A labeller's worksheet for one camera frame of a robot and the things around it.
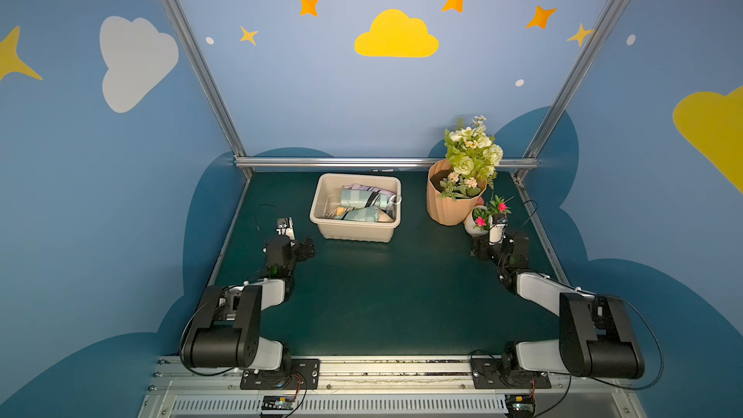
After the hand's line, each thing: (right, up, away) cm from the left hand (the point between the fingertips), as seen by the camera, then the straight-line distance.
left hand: (294, 233), depth 93 cm
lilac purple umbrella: (+20, +16, +8) cm, 27 cm away
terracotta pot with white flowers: (+49, +8, +4) cm, 50 cm away
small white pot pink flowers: (+61, +5, -1) cm, 61 cm away
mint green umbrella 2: (+24, +7, -3) cm, 25 cm away
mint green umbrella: (+23, +11, 0) cm, 25 cm away
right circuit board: (+64, -42, -20) cm, 79 cm away
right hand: (+64, 0, +1) cm, 64 cm away
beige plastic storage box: (+8, +12, +14) cm, 21 cm away
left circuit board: (+2, -40, -21) cm, 46 cm away
